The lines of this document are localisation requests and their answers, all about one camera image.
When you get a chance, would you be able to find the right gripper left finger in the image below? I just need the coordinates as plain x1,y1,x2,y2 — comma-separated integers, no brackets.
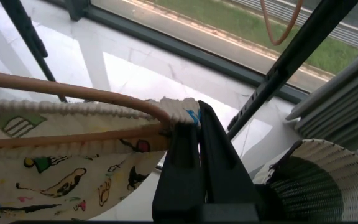
152,122,206,222

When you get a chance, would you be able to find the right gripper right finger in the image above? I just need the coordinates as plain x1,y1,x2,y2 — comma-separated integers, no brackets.
197,100,261,219

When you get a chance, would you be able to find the cream printed garment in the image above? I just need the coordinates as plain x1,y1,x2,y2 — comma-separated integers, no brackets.
0,96,202,224

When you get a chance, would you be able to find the white laundry basket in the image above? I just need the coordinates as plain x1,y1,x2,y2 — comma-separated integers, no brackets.
252,138,358,222

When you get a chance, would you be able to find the black clothes rack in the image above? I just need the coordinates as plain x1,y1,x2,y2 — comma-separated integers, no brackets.
0,0,358,141

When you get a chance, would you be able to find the window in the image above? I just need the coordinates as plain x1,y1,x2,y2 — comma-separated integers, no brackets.
42,0,358,105

